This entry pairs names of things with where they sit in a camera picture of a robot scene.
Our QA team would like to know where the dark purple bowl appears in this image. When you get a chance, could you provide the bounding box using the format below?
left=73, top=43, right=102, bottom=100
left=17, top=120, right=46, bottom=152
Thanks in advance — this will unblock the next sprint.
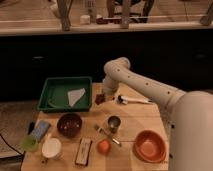
left=57, top=113, right=82, bottom=138

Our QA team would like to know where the metal fork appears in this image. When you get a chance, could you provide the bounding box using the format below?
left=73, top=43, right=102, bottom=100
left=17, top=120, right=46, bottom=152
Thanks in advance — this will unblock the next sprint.
left=94, top=125, right=122, bottom=147

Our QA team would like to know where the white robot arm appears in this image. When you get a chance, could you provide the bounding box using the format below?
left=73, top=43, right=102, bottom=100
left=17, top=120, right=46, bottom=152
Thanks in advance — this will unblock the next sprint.
left=102, top=57, right=213, bottom=171

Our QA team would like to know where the dark red grapes bunch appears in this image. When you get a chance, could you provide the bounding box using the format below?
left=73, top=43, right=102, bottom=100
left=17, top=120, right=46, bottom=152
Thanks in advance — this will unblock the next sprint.
left=95, top=94, right=105, bottom=105

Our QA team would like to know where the green cup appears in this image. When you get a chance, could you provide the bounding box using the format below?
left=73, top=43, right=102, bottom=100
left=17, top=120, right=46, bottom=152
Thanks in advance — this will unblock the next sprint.
left=21, top=135, right=38, bottom=152

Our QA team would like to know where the green plastic tray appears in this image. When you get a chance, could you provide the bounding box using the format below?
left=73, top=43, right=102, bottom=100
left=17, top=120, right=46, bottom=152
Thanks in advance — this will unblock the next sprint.
left=38, top=76, right=92, bottom=113

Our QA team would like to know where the white handled brush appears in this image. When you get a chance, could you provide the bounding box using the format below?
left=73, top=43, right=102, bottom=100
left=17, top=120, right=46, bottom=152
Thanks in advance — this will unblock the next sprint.
left=117, top=95, right=152, bottom=104

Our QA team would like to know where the white cup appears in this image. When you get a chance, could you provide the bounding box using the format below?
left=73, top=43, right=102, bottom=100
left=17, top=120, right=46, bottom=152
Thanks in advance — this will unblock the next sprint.
left=42, top=138, right=62, bottom=159

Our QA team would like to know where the orange bowl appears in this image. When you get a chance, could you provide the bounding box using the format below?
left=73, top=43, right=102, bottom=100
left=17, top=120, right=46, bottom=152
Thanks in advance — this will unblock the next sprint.
left=133, top=130, right=166, bottom=163

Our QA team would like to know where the white cloth in tray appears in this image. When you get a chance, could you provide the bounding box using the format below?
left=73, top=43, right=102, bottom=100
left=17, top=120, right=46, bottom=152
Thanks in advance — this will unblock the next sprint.
left=68, top=88, right=85, bottom=107

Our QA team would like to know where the brown rectangular box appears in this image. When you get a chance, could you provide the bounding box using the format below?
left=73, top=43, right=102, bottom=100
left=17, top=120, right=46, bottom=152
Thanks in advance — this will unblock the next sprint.
left=75, top=138, right=92, bottom=166

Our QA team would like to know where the metal cup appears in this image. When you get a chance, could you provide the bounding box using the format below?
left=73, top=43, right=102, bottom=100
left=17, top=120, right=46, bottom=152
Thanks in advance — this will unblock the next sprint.
left=107, top=116, right=121, bottom=133

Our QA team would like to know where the orange fruit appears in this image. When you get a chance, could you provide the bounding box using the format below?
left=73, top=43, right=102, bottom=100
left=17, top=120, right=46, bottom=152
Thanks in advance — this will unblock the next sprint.
left=97, top=139, right=111, bottom=155

